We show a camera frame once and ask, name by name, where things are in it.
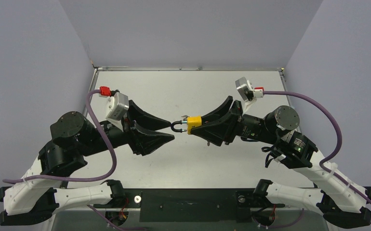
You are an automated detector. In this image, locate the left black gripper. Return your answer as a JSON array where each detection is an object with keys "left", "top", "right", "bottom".
[{"left": 82, "top": 102, "right": 177, "bottom": 156}]

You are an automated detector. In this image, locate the yellow padlock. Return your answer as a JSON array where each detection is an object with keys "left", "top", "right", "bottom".
[{"left": 171, "top": 116, "right": 202, "bottom": 134}]

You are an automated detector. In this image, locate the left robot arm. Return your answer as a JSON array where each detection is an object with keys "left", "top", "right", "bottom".
[{"left": 0, "top": 101, "right": 174, "bottom": 226}]

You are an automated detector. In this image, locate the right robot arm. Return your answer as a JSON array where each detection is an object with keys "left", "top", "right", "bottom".
[{"left": 187, "top": 97, "right": 371, "bottom": 229}]

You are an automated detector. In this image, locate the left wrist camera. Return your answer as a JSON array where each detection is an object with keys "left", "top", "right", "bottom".
[{"left": 106, "top": 92, "right": 130, "bottom": 123}]

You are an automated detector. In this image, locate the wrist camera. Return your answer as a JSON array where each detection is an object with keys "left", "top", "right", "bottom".
[
  {"left": 106, "top": 92, "right": 130, "bottom": 123},
  {"left": 235, "top": 77, "right": 264, "bottom": 114}
]

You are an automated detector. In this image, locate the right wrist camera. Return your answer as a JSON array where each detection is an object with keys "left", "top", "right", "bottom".
[{"left": 235, "top": 77, "right": 264, "bottom": 114}]

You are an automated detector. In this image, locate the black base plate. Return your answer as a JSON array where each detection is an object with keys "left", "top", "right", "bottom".
[{"left": 94, "top": 188, "right": 274, "bottom": 222}]

